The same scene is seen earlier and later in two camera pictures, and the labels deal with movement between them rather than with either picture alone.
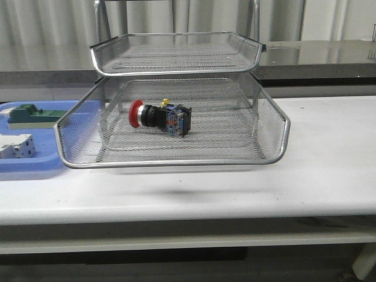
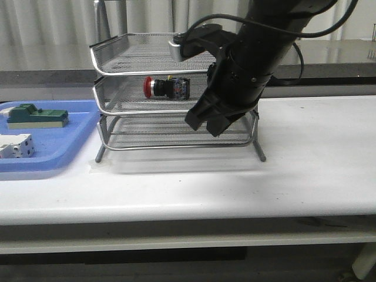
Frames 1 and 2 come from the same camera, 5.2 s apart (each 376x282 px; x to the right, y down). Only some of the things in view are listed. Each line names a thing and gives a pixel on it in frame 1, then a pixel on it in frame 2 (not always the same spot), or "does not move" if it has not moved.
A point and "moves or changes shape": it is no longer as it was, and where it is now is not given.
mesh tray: (234, 121) moves or changes shape
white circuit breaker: (17, 146) does not move
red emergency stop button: (175, 120) -> (173, 88)
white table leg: (365, 261) does not move
